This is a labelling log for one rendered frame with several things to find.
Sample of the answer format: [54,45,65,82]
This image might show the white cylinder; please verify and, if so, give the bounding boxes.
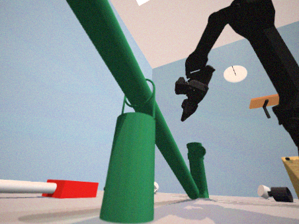
[257,185,270,199]
[154,182,159,194]

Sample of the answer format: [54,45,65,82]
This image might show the green cylindrical rail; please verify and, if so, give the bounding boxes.
[66,0,199,200]

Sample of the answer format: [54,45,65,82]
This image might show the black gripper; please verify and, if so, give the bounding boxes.
[181,79,209,122]

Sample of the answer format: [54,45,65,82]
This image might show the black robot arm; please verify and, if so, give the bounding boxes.
[175,0,299,156]

